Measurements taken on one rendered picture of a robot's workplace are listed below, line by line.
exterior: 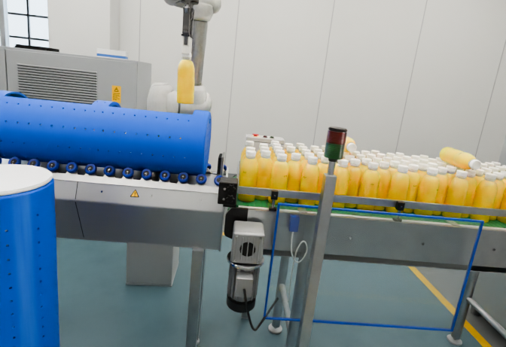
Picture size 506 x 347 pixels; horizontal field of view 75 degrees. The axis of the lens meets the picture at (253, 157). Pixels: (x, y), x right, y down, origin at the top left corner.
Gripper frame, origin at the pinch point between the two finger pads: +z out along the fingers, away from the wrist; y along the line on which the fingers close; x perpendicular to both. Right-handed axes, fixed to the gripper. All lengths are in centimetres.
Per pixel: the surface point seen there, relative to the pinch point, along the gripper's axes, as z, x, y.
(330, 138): 26, 54, 38
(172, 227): 75, 0, 11
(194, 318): 120, 12, 10
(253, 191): 52, 32, 21
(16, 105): 29, -63, 10
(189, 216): 68, 7, 14
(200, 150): 39.8, 10.0, 14.6
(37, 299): 80, -31, 55
